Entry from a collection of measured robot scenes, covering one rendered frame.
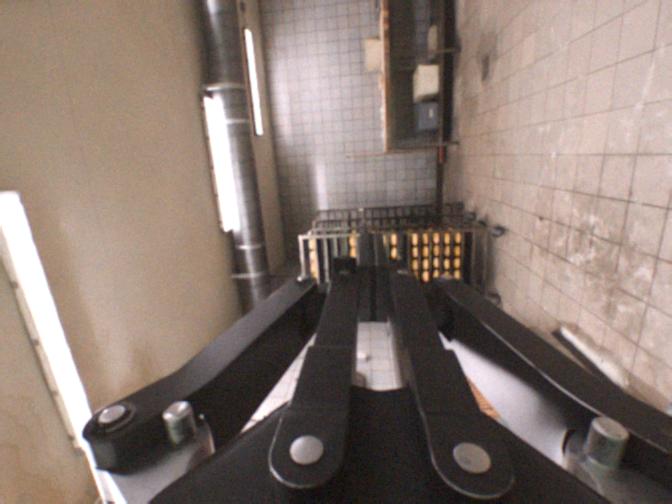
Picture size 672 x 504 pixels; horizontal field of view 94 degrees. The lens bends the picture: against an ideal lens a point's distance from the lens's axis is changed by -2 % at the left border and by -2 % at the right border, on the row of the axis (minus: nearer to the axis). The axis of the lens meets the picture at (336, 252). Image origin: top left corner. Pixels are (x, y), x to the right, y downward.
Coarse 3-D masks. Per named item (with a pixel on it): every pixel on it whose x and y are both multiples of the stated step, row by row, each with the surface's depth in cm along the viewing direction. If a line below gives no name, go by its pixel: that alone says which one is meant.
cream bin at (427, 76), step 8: (416, 72) 423; (424, 72) 394; (432, 72) 393; (416, 80) 439; (424, 80) 395; (432, 80) 395; (416, 88) 442; (424, 88) 398; (432, 88) 398; (416, 96) 444; (424, 96) 412; (432, 96) 417
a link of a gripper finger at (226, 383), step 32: (288, 288) 13; (256, 320) 11; (288, 320) 12; (224, 352) 9; (256, 352) 10; (288, 352) 12; (160, 384) 8; (192, 384) 8; (224, 384) 8; (256, 384) 10; (96, 416) 7; (128, 416) 7; (160, 416) 7; (224, 416) 9; (96, 448) 6; (128, 448) 7
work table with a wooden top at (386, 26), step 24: (384, 0) 362; (432, 0) 405; (384, 24) 369; (432, 24) 412; (384, 48) 376; (456, 48) 372; (384, 72) 383; (384, 96) 395; (384, 120) 415; (384, 144) 436; (408, 144) 407; (432, 144) 404
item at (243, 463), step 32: (352, 384) 8; (352, 416) 7; (384, 416) 7; (224, 448) 6; (256, 448) 6; (352, 448) 6; (384, 448) 6; (416, 448) 6; (512, 448) 6; (192, 480) 6; (224, 480) 6; (256, 480) 5; (352, 480) 5; (384, 480) 5; (416, 480) 5; (544, 480) 5; (576, 480) 5
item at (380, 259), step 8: (376, 232) 21; (376, 240) 19; (376, 248) 18; (384, 248) 18; (376, 256) 16; (384, 256) 16; (376, 264) 15; (384, 264) 15; (376, 272) 15; (384, 272) 15; (376, 280) 15; (384, 280) 15; (376, 288) 15; (384, 288) 15; (376, 296) 16; (384, 296) 15; (376, 304) 16; (384, 304) 16; (376, 312) 16; (384, 312) 16; (376, 320) 16; (384, 320) 16
